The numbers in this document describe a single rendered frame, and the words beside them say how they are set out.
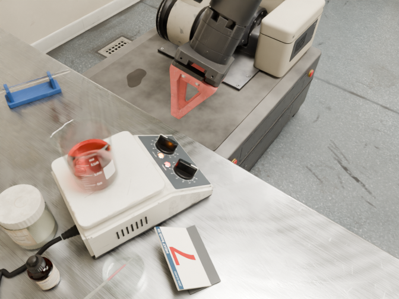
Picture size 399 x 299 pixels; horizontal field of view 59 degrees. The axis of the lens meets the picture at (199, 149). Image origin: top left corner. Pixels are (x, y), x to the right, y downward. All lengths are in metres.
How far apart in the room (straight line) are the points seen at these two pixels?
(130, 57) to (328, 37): 1.39
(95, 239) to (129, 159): 0.11
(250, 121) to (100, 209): 0.85
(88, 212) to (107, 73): 1.01
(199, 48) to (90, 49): 1.78
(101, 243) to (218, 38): 0.30
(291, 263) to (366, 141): 1.35
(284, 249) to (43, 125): 0.47
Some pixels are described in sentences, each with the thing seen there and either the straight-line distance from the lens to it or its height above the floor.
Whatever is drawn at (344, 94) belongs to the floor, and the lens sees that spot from 2.04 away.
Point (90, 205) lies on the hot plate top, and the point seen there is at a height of 0.84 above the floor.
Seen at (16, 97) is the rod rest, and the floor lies 0.76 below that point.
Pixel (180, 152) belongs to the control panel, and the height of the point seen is 0.79.
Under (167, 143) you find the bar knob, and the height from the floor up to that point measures 0.81.
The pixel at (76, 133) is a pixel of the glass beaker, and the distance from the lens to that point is 0.46.
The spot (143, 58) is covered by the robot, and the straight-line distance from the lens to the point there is 1.47.
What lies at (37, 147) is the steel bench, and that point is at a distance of 0.67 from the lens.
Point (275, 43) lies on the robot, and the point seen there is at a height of 0.51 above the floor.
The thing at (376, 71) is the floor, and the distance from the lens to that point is 2.29.
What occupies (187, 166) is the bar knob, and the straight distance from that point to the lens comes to 0.51.
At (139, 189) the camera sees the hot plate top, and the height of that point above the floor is 0.84.
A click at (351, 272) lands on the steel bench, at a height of 0.75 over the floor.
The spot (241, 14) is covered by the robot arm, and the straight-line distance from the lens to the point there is 0.45.
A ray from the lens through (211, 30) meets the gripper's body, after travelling 0.46.
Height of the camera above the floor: 1.22
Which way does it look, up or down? 50 degrees down
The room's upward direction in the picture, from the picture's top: 3 degrees clockwise
